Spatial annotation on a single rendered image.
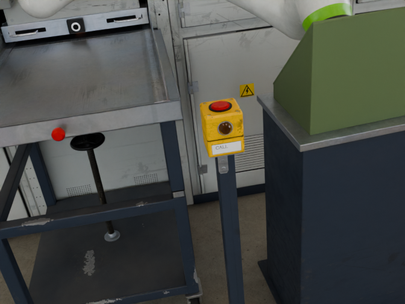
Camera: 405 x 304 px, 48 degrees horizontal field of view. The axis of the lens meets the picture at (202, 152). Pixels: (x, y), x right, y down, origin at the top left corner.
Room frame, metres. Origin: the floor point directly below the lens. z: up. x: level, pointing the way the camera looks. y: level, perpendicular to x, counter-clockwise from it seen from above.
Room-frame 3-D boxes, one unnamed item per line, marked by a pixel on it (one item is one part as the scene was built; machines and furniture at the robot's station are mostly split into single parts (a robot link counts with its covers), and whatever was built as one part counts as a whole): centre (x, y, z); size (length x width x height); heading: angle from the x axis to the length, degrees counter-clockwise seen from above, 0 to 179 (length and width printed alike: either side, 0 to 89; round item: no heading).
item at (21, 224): (1.36, 0.38, 0.46); 0.64 x 0.58 x 0.66; 6
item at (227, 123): (0.83, -0.05, 0.87); 0.03 x 0.01 x 0.03; 96
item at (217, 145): (0.88, -0.05, 0.85); 0.08 x 0.08 x 0.10; 6
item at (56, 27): (1.76, 0.42, 0.89); 0.54 x 0.05 x 0.06; 96
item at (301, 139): (1.12, -0.41, 0.74); 0.42 x 0.32 x 0.02; 100
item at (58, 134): (1.01, 0.35, 0.82); 0.04 x 0.03 x 0.03; 6
